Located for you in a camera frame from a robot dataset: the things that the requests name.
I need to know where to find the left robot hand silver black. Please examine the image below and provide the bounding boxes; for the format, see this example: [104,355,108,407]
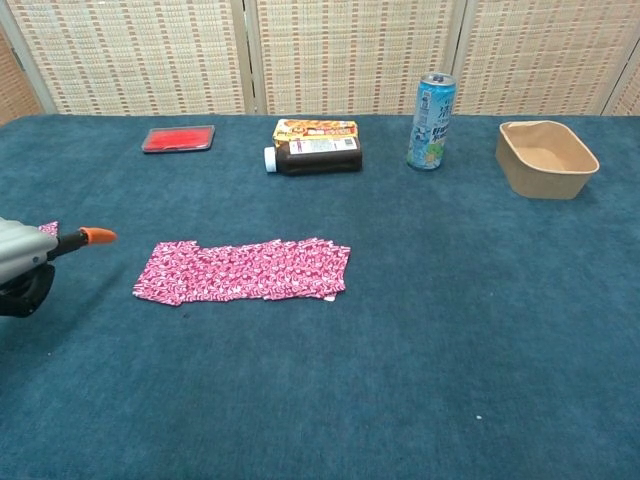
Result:
[0,217,118,318]

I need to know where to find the woven folding screen panel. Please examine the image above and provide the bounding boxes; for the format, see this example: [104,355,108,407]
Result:
[452,0,640,118]
[244,0,469,117]
[602,59,640,118]
[0,0,257,116]
[0,27,45,127]

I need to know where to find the red ink pad tray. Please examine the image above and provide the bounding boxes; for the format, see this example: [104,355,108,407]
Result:
[141,124,217,155]

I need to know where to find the pink patterned cloth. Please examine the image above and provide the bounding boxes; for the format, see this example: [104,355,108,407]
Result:
[132,237,352,307]

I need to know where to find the brown bottle white cap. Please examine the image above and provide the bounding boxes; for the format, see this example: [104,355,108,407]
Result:
[263,135,364,177]

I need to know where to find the yellow snack box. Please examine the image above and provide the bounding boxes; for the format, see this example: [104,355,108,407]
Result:
[272,118,360,147]

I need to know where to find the teal table cloth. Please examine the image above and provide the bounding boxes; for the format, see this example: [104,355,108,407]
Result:
[0,113,640,480]

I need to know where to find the blue drink can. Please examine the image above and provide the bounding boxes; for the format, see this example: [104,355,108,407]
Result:
[405,72,458,172]

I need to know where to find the kraft paper bowl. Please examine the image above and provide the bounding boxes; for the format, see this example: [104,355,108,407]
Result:
[495,120,601,201]

